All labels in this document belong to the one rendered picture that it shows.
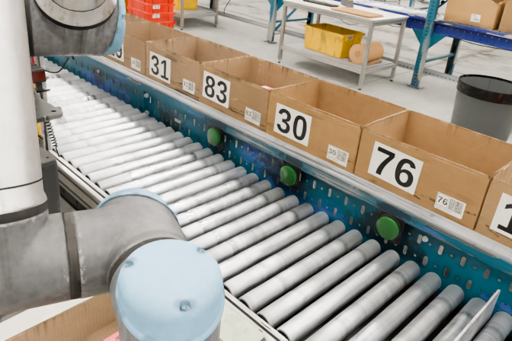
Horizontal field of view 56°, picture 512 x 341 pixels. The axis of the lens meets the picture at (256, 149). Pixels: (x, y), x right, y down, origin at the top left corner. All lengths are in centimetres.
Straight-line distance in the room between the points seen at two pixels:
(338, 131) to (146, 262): 120
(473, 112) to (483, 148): 234
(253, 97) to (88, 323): 101
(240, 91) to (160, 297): 149
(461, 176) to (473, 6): 462
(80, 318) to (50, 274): 61
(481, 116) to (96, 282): 367
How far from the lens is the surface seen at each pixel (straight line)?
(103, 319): 115
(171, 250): 45
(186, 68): 209
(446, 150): 173
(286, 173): 166
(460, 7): 600
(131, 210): 53
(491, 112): 400
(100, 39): 104
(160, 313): 41
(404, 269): 145
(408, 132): 178
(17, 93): 49
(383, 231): 149
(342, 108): 191
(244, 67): 219
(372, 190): 150
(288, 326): 119
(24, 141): 50
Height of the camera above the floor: 158
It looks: 25 degrees down
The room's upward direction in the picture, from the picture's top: 6 degrees clockwise
